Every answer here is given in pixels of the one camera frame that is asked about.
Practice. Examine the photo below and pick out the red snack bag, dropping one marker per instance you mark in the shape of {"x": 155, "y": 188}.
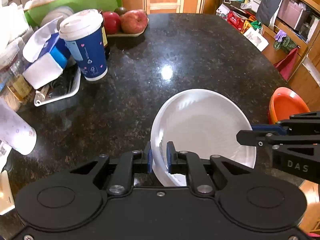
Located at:
{"x": 240, "y": 19}

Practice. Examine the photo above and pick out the green cutting board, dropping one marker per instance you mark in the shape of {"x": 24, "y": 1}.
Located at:
{"x": 36, "y": 10}

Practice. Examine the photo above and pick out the red apple right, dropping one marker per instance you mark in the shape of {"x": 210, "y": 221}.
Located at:
{"x": 134, "y": 21}

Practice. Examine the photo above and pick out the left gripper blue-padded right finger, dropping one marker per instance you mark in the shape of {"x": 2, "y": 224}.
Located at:
{"x": 190, "y": 165}

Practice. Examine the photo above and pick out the white purple water bottle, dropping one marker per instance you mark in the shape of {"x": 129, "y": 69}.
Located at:
{"x": 15, "y": 131}

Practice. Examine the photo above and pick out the blue white tissue pack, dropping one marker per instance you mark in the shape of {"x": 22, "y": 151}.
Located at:
{"x": 47, "y": 58}

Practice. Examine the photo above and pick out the dark sauce jar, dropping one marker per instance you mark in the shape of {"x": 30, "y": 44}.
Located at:
{"x": 105, "y": 42}

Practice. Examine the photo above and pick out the red hanging cloth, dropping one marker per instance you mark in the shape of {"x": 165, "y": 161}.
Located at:
{"x": 286, "y": 65}

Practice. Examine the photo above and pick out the dark hanging apron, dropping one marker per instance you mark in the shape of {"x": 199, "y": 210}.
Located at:
{"x": 267, "y": 12}

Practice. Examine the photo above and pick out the brown kiwi fruit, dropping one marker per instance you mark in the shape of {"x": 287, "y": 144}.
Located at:
{"x": 120, "y": 10}

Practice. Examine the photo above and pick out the red apple left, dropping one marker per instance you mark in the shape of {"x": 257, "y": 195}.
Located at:
{"x": 112, "y": 22}

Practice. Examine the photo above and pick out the red apple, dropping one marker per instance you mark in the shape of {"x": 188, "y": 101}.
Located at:
{"x": 134, "y": 21}
{"x": 112, "y": 22}

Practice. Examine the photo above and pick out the white window gift box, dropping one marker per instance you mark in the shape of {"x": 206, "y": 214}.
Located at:
{"x": 256, "y": 39}

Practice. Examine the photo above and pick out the blue paper coffee cup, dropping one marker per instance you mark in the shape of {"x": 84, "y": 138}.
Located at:
{"x": 83, "y": 36}

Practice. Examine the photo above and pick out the orange plastic plate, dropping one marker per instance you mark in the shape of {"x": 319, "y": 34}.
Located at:
{"x": 283, "y": 103}

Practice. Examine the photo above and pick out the purple rubber glove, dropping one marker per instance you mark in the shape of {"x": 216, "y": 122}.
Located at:
{"x": 280, "y": 36}

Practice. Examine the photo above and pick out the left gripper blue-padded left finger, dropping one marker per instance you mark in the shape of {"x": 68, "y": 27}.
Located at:
{"x": 123, "y": 170}

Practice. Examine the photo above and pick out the white ribbed bowl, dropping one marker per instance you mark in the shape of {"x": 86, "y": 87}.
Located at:
{"x": 200, "y": 121}

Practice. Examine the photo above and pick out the white plastic tray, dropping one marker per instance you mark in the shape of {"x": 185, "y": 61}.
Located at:
{"x": 65, "y": 86}

